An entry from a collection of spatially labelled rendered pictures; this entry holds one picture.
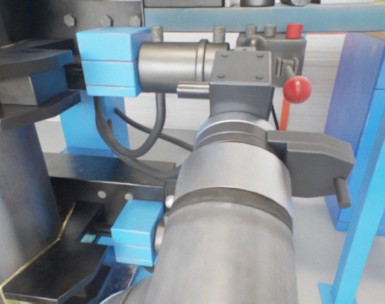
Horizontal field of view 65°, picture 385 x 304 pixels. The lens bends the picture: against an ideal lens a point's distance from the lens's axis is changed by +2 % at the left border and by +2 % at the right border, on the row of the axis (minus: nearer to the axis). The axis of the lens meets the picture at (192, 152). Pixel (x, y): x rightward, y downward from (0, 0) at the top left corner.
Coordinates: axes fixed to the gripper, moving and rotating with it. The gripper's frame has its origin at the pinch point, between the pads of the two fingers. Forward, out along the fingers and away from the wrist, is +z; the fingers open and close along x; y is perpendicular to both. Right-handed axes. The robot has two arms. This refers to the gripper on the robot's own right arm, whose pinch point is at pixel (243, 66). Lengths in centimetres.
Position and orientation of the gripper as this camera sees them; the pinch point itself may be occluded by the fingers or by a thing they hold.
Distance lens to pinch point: 38.5
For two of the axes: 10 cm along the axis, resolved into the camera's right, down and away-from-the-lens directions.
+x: 0.7, 6.8, 7.3
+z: 1.6, -7.3, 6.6
